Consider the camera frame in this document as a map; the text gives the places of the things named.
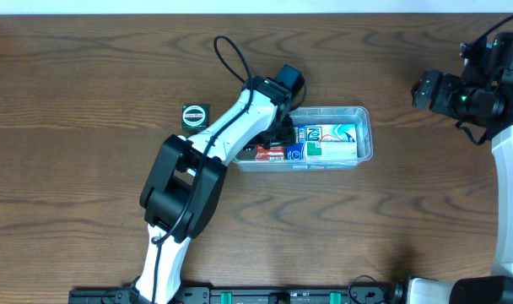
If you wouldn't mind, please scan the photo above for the red Panadol ActiFast pack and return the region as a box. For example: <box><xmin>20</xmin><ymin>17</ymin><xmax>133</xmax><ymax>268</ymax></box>
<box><xmin>255</xmin><ymin>146</ymin><xmax>285</xmax><ymax>161</ymax></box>

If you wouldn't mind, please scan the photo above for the white green Panadol pack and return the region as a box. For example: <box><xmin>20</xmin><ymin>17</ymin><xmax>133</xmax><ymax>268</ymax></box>
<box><xmin>303</xmin><ymin>141</ymin><xmax>358</xmax><ymax>160</ymax></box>

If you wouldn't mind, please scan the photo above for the blue Kool Fever box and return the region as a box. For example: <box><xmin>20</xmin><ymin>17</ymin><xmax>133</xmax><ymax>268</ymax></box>
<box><xmin>285</xmin><ymin>124</ymin><xmax>357</xmax><ymax>160</ymax></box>

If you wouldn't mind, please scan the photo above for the green Zam-Buk box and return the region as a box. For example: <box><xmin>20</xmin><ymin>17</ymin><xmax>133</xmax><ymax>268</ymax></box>
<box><xmin>181</xmin><ymin>104</ymin><xmax>209</xmax><ymax>132</ymax></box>

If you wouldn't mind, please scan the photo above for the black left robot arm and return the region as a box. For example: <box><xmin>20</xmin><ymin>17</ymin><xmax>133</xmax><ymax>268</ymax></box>
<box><xmin>134</xmin><ymin>75</ymin><xmax>306</xmax><ymax>303</ymax></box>

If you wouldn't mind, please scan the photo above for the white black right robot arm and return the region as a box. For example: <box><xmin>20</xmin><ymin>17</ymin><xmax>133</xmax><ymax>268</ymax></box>
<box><xmin>389</xmin><ymin>32</ymin><xmax>513</xmax><ymax>303</ymax></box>

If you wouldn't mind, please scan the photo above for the clear plastic container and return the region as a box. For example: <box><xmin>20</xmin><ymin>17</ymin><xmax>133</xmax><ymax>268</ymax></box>
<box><xmin>234</xmin><ymin>106</ymin><xmax>373</xmax><ymax>171</ymax></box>

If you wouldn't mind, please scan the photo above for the black right camera cable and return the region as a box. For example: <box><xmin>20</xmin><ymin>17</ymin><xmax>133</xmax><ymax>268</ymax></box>
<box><xmin>454</xmin><ymin>10</ymin><xmax>513</xmax><ymax>147</ymax></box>

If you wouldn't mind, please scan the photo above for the black camera cable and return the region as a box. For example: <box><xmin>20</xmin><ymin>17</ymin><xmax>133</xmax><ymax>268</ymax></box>
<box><xmin>454</xmin><ymin>10</ymin><xmax>513</xmax><ymax>147</ymax></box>
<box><xmin>150</xmin><ymin>35</ymin><xmax>308</xmax><ymax>304</ymax></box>

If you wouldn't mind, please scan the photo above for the black left camera cable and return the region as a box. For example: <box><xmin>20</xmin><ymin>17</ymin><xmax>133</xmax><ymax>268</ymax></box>
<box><xmin>150</xmin><ymin>35</ymin><xmax>308</xmax><ymax>304</ymax></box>

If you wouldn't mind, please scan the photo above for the black mounting rail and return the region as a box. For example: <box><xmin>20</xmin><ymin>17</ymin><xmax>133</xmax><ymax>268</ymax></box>
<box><xmin>67</xmin><ymin>283</ymin><xmax>407</xmax><ymax>304</ymax></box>

